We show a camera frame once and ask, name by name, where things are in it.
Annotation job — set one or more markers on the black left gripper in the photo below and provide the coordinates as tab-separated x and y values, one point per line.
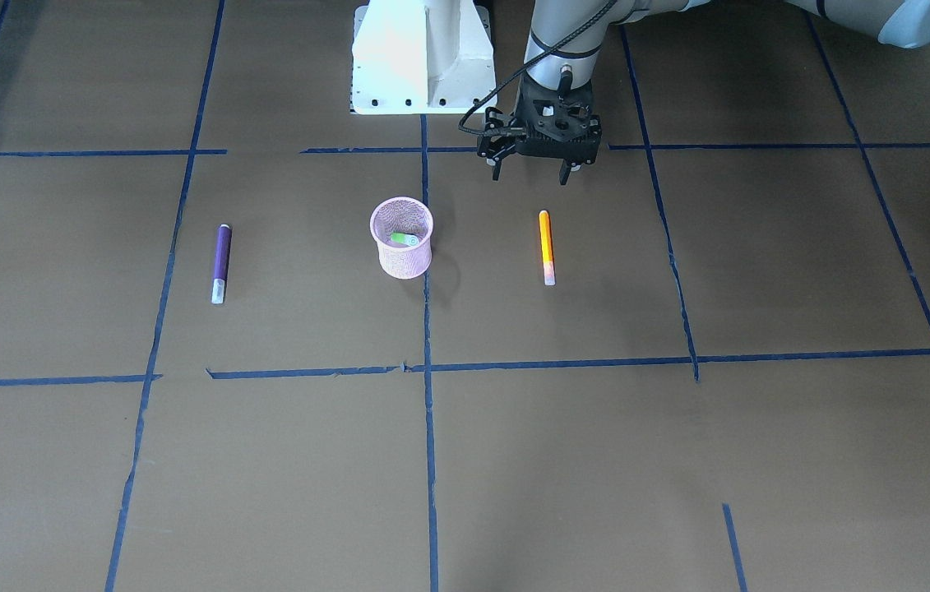
494	147

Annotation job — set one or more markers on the orange highlighter pen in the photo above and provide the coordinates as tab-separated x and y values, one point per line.
546	248

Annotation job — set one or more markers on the green highlighter pen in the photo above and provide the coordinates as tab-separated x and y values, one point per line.
402	239

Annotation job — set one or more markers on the purple highlighter pen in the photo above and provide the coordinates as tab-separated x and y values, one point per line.
220	264

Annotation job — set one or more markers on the pink mesh pen holder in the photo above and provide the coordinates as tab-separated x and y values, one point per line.
408	215

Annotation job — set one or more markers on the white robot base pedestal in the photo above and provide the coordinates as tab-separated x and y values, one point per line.
413	57

